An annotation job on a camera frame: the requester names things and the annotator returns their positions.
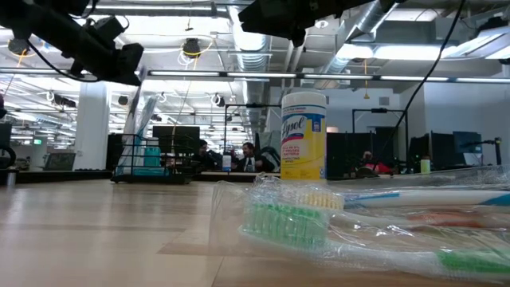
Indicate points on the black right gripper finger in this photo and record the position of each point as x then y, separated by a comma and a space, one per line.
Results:
267, 30
267, 12

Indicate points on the orange toothbrush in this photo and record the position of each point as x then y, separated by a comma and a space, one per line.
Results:
442, 219

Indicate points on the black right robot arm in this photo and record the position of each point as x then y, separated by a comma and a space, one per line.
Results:
382, 5

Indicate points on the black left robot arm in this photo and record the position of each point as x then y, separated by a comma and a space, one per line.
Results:
40, 28

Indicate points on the white pillar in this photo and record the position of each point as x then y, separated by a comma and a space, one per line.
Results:
91, 127

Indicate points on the rig overhead light bar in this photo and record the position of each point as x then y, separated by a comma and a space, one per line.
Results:
358, 76

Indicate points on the black cabinet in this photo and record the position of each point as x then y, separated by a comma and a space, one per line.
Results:
117, 153

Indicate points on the black computer monitor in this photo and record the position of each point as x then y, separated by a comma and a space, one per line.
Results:
175, 139

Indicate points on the green exit sign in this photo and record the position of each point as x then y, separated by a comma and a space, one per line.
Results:
38, 141

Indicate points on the yellow Lysol wipes canister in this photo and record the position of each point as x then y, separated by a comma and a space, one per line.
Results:
303, 139

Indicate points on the person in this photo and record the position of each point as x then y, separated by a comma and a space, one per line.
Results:
374, 166
251, 159
205, 155

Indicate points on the white bottle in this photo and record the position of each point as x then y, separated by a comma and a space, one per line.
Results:
226, 163

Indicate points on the dark desk monitor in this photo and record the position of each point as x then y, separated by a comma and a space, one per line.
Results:
467, 147
430, 149

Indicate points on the pale green bottle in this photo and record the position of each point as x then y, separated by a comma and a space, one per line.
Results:
425, 165

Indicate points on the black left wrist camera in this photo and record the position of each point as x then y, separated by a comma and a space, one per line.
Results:
107, 28

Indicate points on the black background rig frame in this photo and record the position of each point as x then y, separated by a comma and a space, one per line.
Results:
255, 105
378, 110

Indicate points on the black table frame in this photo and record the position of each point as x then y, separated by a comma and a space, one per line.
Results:
60, 175

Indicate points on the grey metal post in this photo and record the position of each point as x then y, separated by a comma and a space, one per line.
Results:
11, 179

